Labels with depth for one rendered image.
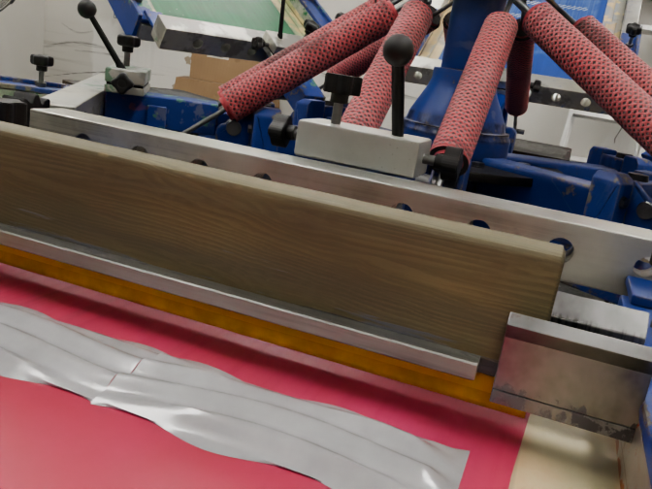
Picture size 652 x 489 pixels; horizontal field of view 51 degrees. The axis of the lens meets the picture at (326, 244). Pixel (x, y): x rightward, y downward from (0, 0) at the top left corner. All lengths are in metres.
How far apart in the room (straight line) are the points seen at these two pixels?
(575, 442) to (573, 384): 0.05
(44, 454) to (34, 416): 0.03
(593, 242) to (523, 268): 0.23
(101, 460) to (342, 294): 0.16
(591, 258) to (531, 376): 0.24
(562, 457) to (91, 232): 0.31
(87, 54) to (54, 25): 0.36
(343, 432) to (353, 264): 0.10
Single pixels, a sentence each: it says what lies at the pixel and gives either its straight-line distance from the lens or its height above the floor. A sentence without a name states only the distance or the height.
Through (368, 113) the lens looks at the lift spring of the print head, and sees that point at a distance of 0.87.
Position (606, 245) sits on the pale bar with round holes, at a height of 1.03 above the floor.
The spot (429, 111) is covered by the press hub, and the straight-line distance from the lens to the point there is 1.17.
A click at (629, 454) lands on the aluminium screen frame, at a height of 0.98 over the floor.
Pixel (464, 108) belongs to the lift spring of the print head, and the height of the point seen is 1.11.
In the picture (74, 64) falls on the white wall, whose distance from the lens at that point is 5.83.
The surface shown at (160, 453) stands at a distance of 0.33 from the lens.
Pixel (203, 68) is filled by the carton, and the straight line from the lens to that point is 4.65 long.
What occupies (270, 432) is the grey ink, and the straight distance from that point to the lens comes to 0.34.
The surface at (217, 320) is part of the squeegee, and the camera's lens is 0.45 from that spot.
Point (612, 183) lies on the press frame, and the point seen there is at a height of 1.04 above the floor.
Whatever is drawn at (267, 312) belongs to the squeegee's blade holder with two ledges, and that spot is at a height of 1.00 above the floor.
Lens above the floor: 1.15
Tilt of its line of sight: 16 degrees down
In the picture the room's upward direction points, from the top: 9 degrees clockwise
